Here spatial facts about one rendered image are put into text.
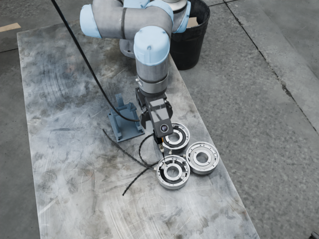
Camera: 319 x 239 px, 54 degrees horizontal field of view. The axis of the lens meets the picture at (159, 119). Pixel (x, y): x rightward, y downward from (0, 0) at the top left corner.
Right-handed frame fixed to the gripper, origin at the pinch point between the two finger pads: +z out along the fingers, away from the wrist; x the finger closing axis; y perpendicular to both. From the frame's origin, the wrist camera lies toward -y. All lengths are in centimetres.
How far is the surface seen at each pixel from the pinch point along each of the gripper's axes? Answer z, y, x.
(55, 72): 13, 48, 25
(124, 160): 13.2, 0.6, 11.5
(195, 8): 58, 116, -72
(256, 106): 93, 46, -89
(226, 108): 93, 53, -69
